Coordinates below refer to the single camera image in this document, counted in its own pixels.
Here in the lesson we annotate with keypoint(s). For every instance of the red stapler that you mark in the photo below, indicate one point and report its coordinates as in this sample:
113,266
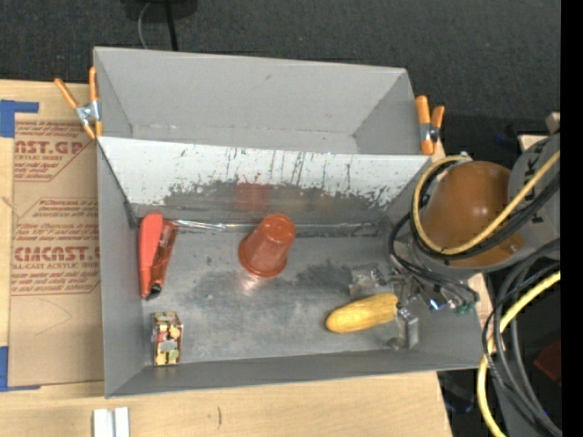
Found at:
149,253

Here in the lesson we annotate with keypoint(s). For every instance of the grey metal bin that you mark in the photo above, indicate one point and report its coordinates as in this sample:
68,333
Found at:
273,307

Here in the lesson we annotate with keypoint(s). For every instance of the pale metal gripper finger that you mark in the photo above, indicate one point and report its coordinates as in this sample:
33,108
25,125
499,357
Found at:
412,330
364,282

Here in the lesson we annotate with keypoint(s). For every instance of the orange plastic cup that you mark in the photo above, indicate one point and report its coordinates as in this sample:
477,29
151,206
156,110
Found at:
266,248

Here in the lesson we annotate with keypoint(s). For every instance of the brown cardboard board red print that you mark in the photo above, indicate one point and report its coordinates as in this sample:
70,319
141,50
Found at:
54,317

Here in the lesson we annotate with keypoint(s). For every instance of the yellow toy corn cob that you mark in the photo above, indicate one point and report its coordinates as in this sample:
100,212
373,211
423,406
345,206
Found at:
362,313

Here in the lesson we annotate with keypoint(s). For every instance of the small colourful printed box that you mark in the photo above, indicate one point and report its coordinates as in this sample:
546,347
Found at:
166,339

